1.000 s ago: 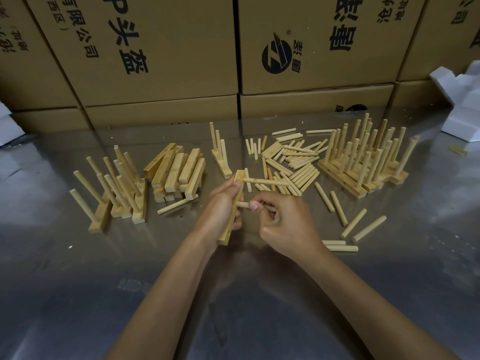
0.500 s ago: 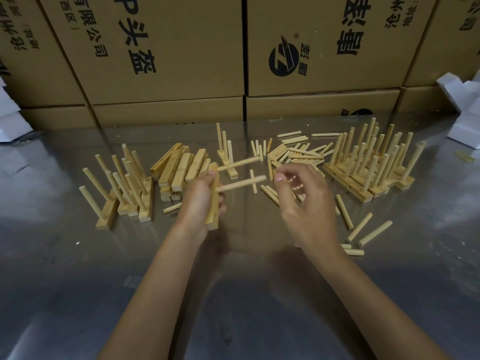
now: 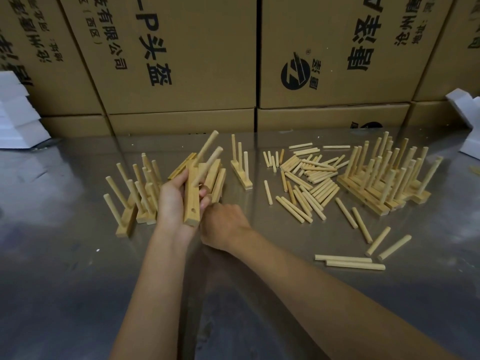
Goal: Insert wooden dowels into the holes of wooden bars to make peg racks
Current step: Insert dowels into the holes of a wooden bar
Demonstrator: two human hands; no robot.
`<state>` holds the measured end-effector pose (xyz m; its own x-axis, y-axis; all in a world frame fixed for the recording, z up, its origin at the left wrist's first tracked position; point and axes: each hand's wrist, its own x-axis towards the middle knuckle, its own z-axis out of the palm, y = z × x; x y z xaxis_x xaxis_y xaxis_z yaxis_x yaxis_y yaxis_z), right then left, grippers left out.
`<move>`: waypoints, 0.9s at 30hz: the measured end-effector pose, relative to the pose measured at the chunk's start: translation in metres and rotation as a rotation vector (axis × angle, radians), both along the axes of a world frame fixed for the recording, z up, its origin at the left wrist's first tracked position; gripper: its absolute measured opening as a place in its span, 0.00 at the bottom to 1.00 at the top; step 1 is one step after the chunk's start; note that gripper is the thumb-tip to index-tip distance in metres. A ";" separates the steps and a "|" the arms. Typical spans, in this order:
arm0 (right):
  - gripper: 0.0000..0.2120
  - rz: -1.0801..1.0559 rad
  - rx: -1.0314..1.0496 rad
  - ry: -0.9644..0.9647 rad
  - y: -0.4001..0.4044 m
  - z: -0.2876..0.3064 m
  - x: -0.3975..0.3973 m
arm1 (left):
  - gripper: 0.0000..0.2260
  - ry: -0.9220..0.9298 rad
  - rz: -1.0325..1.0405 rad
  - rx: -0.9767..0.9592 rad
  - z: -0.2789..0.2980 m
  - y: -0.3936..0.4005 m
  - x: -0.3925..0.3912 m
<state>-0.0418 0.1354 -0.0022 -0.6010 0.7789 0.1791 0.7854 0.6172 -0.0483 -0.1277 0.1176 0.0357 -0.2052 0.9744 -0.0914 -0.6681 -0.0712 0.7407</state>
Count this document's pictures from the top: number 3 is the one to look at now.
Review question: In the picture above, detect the person's left hand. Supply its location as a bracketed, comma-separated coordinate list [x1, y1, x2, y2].
[154, 168, 213, 246]

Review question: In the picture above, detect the person's right hand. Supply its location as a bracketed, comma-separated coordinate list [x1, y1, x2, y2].
[199, 201, 253, 255]

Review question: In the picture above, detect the pile of drilled wooden bars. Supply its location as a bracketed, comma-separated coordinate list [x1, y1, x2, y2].
[167, 152, 227, 204]

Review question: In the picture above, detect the pile of wooden dowels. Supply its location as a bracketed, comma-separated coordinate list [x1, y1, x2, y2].
[262, 142, 413, 272]

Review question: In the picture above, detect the person's left forearm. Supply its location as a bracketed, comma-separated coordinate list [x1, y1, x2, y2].
[108, 230, 192, 360]

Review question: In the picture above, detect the person's right forearm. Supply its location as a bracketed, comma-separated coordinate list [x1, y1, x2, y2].
[224, 226, 462, 360]

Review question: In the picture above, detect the stack of white foam blocks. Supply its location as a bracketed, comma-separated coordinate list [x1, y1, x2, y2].
[445, 87, 480, 161]
[0, 70, 52, 150]

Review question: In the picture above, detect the shiny metal table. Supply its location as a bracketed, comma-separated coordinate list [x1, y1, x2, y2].
[0, 125, 480, 360]

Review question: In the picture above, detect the stack of brown cardboard boxes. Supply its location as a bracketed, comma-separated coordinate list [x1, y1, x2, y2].
[0, 0, 480, 138]

